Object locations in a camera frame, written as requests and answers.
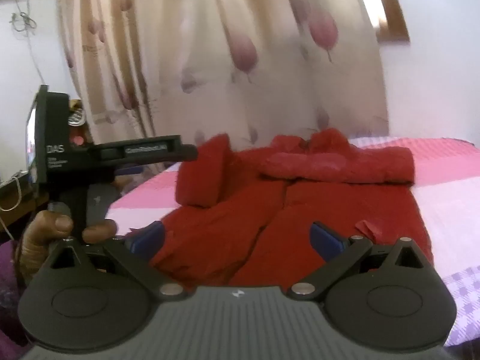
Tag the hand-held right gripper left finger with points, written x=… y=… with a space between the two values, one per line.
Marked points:
x=149 y=239

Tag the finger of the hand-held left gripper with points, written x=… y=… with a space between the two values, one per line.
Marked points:
x=150 y=150

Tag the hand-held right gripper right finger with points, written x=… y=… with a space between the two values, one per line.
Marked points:
x=325 y=240

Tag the red jacket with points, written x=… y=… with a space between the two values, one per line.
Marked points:
x=262 y=202

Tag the person's left hand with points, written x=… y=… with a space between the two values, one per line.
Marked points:
x=41 y=234

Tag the red jar with metal lid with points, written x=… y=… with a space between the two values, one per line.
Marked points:
x=78 y=120

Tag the brown wooden desk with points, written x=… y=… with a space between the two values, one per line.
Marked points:
x=15 y=202

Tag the cream curtain with pink flowers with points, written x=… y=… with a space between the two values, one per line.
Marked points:
x=225 y=45

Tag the pink checked bed sheet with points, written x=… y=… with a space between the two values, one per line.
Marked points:
x=446 y=180

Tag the purple patterned cloth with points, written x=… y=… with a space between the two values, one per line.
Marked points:
x=7 y=288

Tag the brown wooden window frame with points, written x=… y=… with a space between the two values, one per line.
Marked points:
x=393 y=15

